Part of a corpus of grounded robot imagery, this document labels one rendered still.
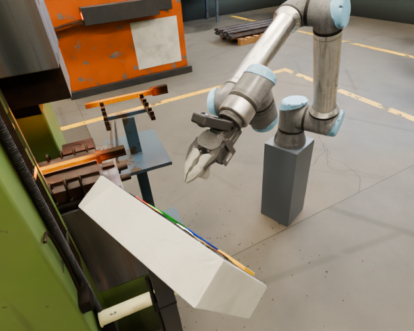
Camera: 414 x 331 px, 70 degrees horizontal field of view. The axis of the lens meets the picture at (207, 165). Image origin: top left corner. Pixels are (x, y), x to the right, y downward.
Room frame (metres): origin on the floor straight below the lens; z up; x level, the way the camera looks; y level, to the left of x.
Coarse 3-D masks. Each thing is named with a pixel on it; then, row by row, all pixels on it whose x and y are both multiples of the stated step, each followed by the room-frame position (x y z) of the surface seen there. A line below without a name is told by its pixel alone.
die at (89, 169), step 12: (72, 156) 0.93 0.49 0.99; (72, 168) 0.85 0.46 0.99; (84, 168) 0.85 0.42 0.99; (96, 168) 0.84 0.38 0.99; (48, 180) 0.80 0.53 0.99; (60, 180) 0.79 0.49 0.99; (72, 180) 0.80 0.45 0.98; (84, 180) 0.79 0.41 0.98; (96, 180) 0.79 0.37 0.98; (60, 192) 0.74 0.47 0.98; (72, 192) 0.75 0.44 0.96
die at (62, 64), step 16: (64, 64) 0.95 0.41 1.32; (0, 80) 0.74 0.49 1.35; (16, 80) 0.75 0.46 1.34; (32, 80) 0.76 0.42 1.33; (48, 80) 0.77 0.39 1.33; (64, 80) 0.78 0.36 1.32; (16, 96) 0.74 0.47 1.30; (32, 96) 0.75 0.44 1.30; (48, 96) 0.77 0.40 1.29; (64, 96) 0.78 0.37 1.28
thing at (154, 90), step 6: (150, 90) 1.57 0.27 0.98; (156, 90) 1.58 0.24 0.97; (162, 90) 1.59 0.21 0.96; (120, 96) 1.52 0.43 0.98; (126, 96) 1.51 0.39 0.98; (132, 96) 1.52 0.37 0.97; (138, 96) 1.53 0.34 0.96; (144, 96) 1.54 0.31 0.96; (90, 102) 1.46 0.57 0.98; (96, 102) 1.46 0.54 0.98; (108, 102) 1.48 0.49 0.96; (114, 102) 1.49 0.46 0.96
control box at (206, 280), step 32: (96, 192) 0.47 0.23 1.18; (128, 192) 0.48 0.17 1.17; (128, 224) 0.38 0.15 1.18; (160, 224) 0.36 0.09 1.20; (160, 256) 0.31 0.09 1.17; (192, 256) 0.29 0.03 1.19; (224, 256) 0.35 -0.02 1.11; (192, 288) 0.25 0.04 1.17; (224, 288) 0.27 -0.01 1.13; (256, 288) 0.34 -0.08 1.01
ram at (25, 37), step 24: (0, 0) 0.72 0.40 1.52; (24, 0) 0.73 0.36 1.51; (0, 24) 0.71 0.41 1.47; (24, 24) 0.72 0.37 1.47; (48, 24) 0.86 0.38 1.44; (0, 48) 0.70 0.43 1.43; (24, 48) 0.72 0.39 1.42; (48, 48) 0.73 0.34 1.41; (0, 72) 0.70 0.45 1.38; (24, 72) 0.71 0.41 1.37
